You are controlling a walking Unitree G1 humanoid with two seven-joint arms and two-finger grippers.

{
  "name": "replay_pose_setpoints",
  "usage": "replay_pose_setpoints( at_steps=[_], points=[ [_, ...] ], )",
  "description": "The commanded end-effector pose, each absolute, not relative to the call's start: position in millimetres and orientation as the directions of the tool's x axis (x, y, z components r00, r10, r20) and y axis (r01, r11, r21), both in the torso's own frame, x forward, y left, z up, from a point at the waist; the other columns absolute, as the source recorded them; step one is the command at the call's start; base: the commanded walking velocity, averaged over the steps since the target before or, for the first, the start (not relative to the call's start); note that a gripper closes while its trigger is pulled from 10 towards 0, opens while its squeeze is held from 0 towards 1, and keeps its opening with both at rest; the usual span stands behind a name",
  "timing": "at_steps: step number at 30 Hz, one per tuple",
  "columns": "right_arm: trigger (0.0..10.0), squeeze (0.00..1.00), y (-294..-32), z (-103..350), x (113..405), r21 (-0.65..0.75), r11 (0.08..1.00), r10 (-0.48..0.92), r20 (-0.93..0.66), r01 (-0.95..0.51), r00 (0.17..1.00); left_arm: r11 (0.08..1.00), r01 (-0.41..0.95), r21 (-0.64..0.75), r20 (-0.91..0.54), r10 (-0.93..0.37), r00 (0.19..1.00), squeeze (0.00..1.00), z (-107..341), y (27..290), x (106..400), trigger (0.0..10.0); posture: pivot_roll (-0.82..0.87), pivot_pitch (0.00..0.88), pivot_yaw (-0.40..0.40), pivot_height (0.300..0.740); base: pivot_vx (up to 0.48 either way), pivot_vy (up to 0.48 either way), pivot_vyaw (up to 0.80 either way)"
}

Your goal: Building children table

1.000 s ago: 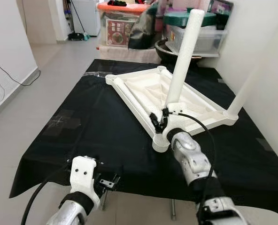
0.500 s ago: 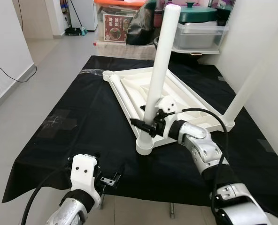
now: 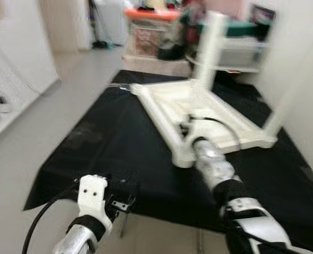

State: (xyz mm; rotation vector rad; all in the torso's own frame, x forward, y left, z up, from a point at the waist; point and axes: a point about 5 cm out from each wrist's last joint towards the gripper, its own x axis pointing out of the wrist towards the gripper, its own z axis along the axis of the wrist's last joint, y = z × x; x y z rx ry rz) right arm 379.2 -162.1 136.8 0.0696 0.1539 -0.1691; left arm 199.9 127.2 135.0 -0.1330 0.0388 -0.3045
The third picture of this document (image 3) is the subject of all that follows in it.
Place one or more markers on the white plastic children table top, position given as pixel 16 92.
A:
pixel 167 103

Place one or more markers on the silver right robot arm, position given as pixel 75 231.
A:
pixel 214 159

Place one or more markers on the black table cloth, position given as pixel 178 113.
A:
pixel 103 159

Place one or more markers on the black round wok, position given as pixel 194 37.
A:
pixel 190 58

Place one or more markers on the white low storage box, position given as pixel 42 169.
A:
pixel 146 66

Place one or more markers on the black glossy bag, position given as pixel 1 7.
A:
pixel 172 47

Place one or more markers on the clear plastic storage bin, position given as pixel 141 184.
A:
pixel 241 52

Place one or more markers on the red printed carton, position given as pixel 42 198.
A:
pixel 148 39

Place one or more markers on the green round pot lid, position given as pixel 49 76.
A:
pixel 241 27

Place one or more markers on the clear storage box orange lid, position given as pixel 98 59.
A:
pixel 151 14

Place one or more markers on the black floor mop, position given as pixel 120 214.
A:
pixel 101 45

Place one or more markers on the pink storage box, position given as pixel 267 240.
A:
pixel 230 8

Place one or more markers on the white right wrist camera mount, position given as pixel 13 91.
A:
pixel 204 129

